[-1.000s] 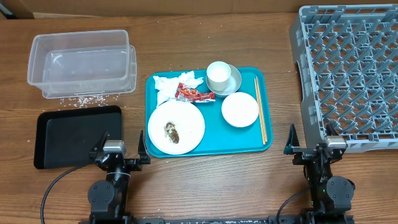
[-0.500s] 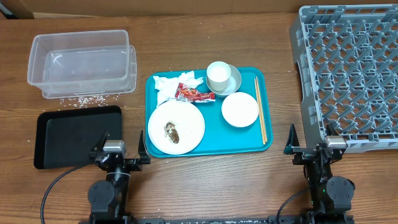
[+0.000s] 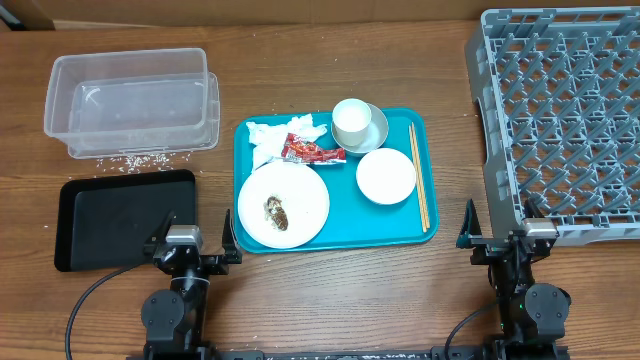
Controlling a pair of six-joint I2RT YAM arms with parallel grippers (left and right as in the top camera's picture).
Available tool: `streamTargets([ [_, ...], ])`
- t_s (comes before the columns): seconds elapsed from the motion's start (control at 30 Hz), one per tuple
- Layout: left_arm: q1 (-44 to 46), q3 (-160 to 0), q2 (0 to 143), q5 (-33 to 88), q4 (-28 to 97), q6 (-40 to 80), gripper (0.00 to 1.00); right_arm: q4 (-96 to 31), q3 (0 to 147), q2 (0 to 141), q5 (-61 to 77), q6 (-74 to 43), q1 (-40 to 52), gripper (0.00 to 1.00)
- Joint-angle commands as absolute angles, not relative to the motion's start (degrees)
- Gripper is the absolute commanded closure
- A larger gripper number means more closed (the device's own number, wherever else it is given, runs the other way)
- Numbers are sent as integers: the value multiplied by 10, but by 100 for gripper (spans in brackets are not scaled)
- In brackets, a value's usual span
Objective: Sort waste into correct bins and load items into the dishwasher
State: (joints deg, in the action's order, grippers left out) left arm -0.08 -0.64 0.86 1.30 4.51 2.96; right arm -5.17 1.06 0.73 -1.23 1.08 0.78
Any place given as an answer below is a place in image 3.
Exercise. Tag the white napkin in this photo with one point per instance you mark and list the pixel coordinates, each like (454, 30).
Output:
(269, 140)

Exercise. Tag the clear plastic bin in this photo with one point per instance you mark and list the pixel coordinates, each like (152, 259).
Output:
(133, 102)

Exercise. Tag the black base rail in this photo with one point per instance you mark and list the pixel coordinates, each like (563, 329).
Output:
(435, 353)

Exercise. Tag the grey dishwasher rack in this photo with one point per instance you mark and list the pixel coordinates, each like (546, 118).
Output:
(558, 93)

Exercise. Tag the red snack wrapper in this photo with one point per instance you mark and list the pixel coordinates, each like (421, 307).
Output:
(298, 150)

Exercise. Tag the black plastic tray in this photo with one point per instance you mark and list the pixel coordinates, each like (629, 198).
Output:
(104, 222)

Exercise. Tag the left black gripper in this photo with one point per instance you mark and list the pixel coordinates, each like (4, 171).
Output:
(220, 264)

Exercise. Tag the teal serving tray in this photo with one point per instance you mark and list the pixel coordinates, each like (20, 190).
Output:
(353, 220)

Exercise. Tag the grey shallow bowl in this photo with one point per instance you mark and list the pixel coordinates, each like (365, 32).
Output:
(376, 135)

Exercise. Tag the brown food scrap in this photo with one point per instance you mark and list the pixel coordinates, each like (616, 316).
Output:
(275, 213)

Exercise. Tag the small white plate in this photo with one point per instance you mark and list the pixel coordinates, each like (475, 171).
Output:
(386, 176)

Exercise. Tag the white paper cup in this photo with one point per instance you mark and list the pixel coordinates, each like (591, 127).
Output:
(351, 119)

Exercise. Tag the large white plate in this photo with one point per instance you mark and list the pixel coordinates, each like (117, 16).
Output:
(304, 197)

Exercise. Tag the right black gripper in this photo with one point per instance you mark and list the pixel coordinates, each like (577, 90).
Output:
(489, 246)

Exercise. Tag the right wooden chopstick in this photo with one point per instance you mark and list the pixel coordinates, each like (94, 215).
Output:
(421, 177)

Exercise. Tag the scattered rice on table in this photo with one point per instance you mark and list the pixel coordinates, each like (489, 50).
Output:
(138, 164)

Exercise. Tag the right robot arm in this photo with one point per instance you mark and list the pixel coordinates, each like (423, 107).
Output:
(532, 315)

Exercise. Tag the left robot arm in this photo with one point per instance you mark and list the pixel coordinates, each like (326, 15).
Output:
(174, 317)

